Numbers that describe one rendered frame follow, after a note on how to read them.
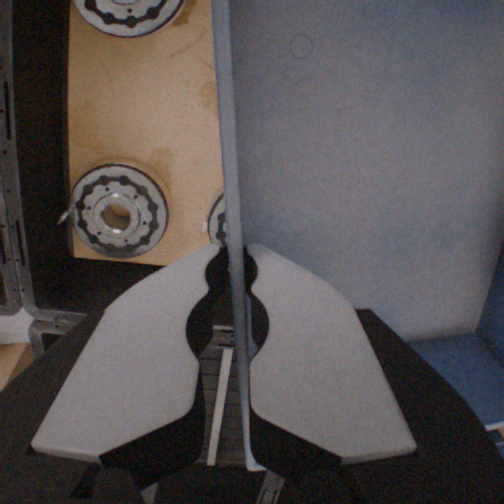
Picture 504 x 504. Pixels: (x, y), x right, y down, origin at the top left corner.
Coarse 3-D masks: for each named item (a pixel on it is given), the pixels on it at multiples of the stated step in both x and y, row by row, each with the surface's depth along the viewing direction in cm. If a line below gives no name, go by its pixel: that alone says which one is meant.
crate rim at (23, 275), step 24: (0, 0) 23; (0, 24) 24; (0, 48) 25; (0, 72) 25; (0, 96) 26; (0, 120) 27; (0, 144) 28; (24, 216) 31; (24, 240) 32; (24, 264) 33; (24, 288) 34; (48, 312) 36; (72, 312) 36; (216, 336) 38
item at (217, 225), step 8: (216, 208) 39; (224, 208) 39; (216, 216) 40; (224, 216) 40; (216, 224) 40; (224, 224) 40; (216, 232) 41; (224, 232) 41; (216, 240) 41; (224, 240) 41
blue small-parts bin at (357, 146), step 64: (256, 0) 13; (320, 0) 13; (384, 0) 13; (448, 0) 14; (256, 64) 14; (320, 64) 15; (384, 64) 15; (448, 64) 15; (256, 128) 16; (320, 128) 16; (384, 128) 16; (448, 128) 16; (256, 192) 17; (320, 192) 17; (384, 192) 17; (448, 192) 18; (320, 256) 19; (384, 256) 19; (448, 256) 19; (384, 320) 21; (448, 320) 22
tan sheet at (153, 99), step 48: (192, 0) 33; (96, 48) 34; (144, 48) 34; (192, 48) 35; (96, 96) 36; (144, 96) 36; (192, 96) 37; (96, 144) 38; (144, 144) 39; (192, 144) 39; (192, 192) 42; (192, 240) 44
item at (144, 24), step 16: (80, 0) 29; (96, 0) 29; (144, 0) 30; (160, 0) 30; (176, 0) 30; (96, 16) 30; (112, 16) 30; (128, 16) 30; (144, 16) 30; (160, 16) 30; (112, 32) 31; (128, 32) 31; (144, 32) 31
